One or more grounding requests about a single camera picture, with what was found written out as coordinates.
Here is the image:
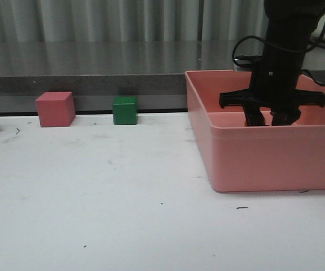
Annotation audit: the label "pink cube block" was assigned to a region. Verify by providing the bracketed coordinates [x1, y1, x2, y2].
[36, 91, 76, 128]

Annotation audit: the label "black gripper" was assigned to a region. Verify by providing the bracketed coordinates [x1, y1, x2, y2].
[219, 60, 325, 126]

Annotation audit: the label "pink plastic bin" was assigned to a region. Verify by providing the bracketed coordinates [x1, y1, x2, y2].
[186, 71, 325, 192]

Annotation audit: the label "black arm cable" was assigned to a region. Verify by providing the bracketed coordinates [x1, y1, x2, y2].
[232, 0, 325, 87]

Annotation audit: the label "green cube block centre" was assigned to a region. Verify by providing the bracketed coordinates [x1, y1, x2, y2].
[112, 96, 138, 125]

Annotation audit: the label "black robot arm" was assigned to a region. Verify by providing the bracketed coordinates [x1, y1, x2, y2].
[219, 1, 325, 126]

